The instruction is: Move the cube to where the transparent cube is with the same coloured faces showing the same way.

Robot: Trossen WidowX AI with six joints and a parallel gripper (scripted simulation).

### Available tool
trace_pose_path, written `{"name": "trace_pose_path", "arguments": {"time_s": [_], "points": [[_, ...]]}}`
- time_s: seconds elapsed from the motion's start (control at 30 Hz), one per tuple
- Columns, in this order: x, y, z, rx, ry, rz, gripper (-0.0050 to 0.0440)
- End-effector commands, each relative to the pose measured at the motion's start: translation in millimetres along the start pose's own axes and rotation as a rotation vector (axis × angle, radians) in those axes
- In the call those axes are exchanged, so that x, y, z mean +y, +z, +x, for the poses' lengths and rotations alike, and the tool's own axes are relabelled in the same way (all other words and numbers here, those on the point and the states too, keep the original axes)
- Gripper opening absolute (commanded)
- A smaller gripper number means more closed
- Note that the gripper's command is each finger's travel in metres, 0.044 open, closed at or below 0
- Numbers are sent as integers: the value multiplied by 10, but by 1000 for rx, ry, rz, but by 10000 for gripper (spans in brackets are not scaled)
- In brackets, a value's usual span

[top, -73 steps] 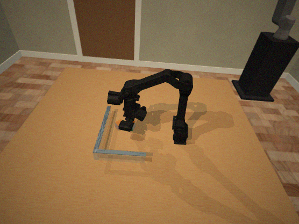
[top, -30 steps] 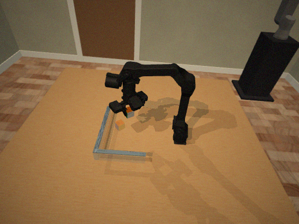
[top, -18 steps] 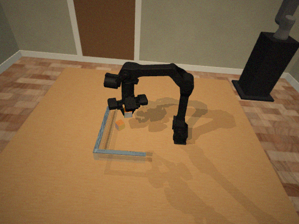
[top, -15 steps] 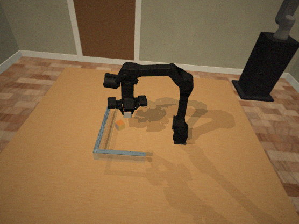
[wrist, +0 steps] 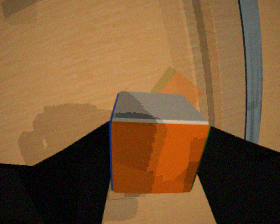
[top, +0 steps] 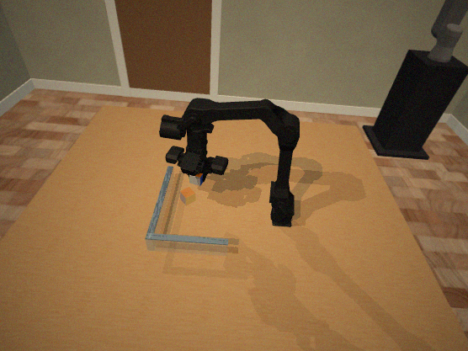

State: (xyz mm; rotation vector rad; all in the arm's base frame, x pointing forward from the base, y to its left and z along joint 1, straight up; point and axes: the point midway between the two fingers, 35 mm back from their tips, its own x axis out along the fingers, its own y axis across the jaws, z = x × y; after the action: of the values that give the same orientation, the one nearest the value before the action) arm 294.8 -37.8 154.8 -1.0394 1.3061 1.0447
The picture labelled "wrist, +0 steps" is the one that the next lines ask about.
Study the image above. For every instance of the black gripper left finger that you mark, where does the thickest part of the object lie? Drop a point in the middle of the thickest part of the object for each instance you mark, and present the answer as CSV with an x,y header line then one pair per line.
x,y
74,193

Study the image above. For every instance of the clear glass wall panel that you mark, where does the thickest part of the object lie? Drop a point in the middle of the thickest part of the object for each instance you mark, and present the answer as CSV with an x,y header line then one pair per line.
x,y
238,35

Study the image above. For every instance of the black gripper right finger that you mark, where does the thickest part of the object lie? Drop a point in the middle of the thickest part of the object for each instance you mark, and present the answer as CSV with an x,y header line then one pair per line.
x,y
241,180

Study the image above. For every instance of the blue and yellow cube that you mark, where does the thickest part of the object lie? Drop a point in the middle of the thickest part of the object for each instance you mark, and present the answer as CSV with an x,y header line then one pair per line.
x,y
157,141

